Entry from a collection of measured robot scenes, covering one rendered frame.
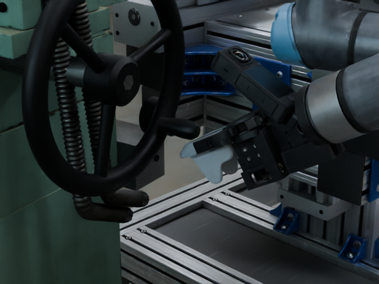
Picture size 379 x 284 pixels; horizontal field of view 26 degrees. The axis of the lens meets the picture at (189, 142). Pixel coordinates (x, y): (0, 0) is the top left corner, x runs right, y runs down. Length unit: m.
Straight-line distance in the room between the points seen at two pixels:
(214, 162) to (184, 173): 1.74
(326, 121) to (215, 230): 1.06
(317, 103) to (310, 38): 0.11
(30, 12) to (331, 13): 0.35
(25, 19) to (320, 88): 0.35
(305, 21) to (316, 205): 0.80
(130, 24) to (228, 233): 0.57
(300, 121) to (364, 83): 0.09
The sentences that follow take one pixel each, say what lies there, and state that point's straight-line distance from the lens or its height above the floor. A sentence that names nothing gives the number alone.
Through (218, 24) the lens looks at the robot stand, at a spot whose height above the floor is 0.73.
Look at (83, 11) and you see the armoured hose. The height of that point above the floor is 0.88.
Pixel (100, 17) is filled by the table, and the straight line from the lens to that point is 1.09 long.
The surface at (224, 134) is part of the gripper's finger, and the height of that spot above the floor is 0.76.
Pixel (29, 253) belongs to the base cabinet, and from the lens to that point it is 1.22.
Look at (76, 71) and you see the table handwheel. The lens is 1.00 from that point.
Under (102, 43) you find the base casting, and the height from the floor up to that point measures 0.79.
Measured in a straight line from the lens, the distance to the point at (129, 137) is 1.34.
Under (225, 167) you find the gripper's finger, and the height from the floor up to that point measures 0.69.
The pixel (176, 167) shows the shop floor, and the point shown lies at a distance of 2.79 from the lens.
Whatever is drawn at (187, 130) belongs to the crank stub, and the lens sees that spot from 1.04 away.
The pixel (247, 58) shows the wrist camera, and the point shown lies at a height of 0.84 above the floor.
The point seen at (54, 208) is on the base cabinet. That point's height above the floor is 0.56.
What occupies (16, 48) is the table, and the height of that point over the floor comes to 0.85.
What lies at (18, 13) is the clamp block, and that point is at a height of 0.89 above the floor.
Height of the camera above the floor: 1.10
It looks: 21 degrees down
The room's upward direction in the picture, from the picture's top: straight up
